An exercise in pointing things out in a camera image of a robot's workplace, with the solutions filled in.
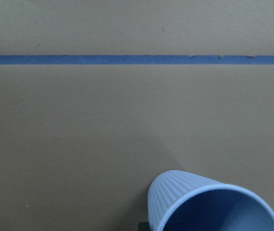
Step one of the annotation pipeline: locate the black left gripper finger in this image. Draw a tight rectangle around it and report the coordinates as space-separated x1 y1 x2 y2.
138 222 149 231

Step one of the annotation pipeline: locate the blue ribbed cup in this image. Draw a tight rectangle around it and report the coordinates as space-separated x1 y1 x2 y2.
147 170 274 231

